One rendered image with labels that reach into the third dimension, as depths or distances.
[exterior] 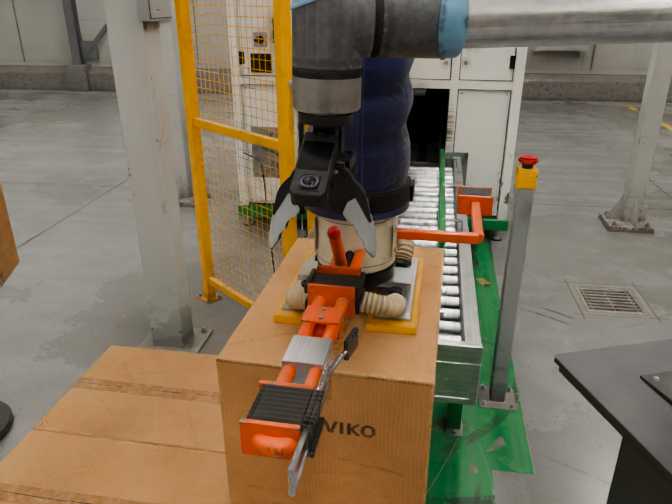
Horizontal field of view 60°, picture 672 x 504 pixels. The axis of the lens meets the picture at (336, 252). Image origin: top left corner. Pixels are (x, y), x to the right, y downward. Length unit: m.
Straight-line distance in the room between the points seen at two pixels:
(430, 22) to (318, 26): 0.13
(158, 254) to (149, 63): 0.82
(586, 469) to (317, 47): 1.96
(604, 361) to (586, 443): 0.99
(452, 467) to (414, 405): 1.22
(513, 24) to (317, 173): 0.38
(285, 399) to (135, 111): 1.94
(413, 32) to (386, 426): 0.68
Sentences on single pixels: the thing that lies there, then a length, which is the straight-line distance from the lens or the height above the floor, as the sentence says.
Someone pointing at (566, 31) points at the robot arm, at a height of 1.51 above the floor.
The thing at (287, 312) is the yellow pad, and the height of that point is 0.96.
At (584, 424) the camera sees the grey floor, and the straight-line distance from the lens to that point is 2.61.
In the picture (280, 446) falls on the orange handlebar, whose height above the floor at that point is 1.08.
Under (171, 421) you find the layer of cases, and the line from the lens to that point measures 1.64.
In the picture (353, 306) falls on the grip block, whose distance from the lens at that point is 1.01.
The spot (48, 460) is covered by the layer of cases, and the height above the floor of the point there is 0.54.
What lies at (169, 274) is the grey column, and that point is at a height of 0.41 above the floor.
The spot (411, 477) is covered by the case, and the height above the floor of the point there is 0.73.
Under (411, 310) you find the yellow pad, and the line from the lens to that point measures 1.22.
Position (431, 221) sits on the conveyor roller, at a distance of 2.91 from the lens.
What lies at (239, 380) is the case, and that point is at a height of 0.90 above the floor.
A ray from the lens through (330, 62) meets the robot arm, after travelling 0.74.
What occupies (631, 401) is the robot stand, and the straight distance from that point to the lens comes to 1.46.
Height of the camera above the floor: 1.55
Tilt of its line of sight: 24 degrees down
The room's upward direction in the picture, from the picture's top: straight up
